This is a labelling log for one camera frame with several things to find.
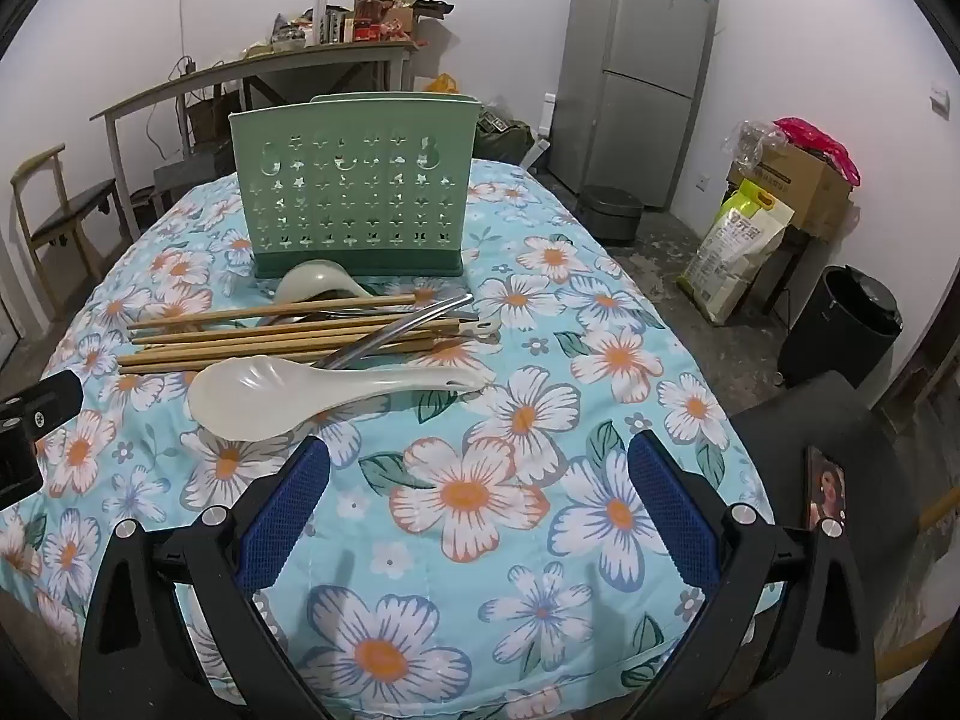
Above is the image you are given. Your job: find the stainless steel spoon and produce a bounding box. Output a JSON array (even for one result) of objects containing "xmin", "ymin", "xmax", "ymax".
[
  {"xmin": 257, "ymin": 304, "xmax": 421, "ymax": 328},
  {"xmin": 319, "ymin": 292, "xmax": 479, "ymax": 372}
]

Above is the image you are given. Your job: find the green perforated utensil holder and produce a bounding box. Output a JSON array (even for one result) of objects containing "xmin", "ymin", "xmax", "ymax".
[{"xmin": 229, "ymin": 94, "xmax": 481, "ymax": 280}]

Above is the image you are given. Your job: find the pile of food packages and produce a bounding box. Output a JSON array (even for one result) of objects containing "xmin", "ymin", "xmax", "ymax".
[{"xmin": 266, "ymin": 0, "xmax": 456, "ymax": 53}]

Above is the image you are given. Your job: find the white plastic panel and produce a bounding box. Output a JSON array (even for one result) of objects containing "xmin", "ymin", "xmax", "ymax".
[{"xmin": 525, "ymin": 94, "xmax": 557, "ymax": 170}]

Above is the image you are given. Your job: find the pile of bamboo chopsticks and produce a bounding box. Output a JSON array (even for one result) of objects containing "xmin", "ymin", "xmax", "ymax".
[{"xmin": 116, "ymin": 292, "xmax": 460, "ymax": 376}]

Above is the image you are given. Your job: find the pale plastic soup ladle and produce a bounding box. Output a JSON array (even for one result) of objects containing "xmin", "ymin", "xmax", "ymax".
[{"xmin": 271, "ymin": 259, "xmax": 502, "ymax": 341}]

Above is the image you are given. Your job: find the small brown cardboard box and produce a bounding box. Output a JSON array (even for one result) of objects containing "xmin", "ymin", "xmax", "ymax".
[{"xmin": 186, "ymin": 94, "xmax": 235, "ymax": 143}]

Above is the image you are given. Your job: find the grey metal box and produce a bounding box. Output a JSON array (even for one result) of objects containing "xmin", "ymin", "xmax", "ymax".
[{"xmin": 154, "ymin": 144, "xmax": 237, "ymax": 203}]

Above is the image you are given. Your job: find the white and yellow rice bag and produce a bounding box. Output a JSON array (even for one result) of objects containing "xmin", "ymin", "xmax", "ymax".
[{"xmin": 677, "ymin": 178, "xmax": 796, "ymax": 325}]

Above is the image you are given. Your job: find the clear plastic bag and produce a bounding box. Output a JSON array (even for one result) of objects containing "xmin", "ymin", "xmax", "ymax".
[{"xmin": 724, "ymin": 120, "xmax": 788, "ymax": 166}]

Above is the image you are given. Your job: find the pink plastic bag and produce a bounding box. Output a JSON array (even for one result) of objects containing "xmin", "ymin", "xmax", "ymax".
[{"xmin": 772, "ymin": 116, "xmax": 861, "ymax": 185}]

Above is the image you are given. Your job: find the silver refrigerator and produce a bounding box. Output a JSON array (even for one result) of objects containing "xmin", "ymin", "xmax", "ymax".
[{"xmin": 546, "ymin": 0, "xmax": 721, "ymax": 211}]

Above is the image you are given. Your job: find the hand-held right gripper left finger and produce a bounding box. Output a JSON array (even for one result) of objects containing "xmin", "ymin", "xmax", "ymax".
[{"xmin": 77, "ymin": 435, "xmax": 335, "ymax": 720}]

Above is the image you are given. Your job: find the floral blue blanket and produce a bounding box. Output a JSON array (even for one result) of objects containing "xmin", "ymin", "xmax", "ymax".
[{"xmin": 0, "ymin": 161, "xmax": 773, "ymax": 720}]

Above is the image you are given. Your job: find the green cloth bag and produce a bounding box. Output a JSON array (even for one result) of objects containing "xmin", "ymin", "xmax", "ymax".
[{"xmin": 471, "ymin": 111, "xmax": 535, "ymax": 166}]

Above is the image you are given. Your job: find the wooden chair with dark seat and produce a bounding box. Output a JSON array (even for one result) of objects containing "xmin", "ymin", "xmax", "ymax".
[{"xmin": 11, "ymin": 142, "xmax": 125, "ymax": 293}]

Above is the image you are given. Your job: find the smartphone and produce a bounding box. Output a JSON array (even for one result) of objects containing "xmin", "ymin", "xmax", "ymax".
[{"xmin": 802, "ymin": 446, "xmax": 848, "ymax": 537}]

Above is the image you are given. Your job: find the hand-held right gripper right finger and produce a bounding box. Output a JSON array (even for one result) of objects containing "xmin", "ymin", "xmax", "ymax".
[{"xmin": 626, "ymin": 431, "xmax": 878, "ymax": 720}]

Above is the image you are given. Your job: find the black trash bin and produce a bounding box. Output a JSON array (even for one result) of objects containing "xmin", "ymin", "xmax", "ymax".
[{"xmin": 776, "ymin": 265, "xmax": 903, "ymax": 391}]

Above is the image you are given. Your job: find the long grey table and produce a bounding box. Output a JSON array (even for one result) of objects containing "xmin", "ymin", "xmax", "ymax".
[{"xmin": 90, "ymin": 41, "xmax": 421, "ymax": 241}]

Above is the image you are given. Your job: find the white plastic rice spoon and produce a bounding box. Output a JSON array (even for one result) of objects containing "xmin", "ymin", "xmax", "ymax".
[{"xmin": 187, "ymin": 356, "xmax": 497, "ymax": 445}]

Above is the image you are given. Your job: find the grey rice cooker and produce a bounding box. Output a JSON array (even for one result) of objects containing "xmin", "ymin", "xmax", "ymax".
[{"xmin": 579, "ymin": 184, "xmax": 646, "ymax": 245}]

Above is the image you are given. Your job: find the large cardboard box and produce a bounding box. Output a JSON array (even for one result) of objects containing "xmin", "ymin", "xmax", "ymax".
[{"xmin": 726, "ymin": 141, "xmax": 854, "ymax": 242}]

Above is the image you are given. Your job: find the black cushioned chair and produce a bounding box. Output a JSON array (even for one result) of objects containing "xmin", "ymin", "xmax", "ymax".
[{"xmin": 724, "ymin": 373, "xmax": 960, "ymax": 691}]

